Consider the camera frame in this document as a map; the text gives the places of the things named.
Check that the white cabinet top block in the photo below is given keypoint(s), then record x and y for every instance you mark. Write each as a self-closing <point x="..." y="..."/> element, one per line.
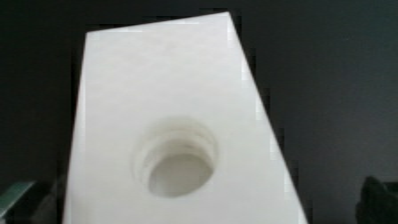
<point x="177" y="162"/>

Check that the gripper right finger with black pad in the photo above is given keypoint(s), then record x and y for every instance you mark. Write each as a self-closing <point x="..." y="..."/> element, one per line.
<point x="377" y="206"/>

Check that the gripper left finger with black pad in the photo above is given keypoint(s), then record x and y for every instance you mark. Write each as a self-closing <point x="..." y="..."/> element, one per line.
<point x="29" y="204"/>

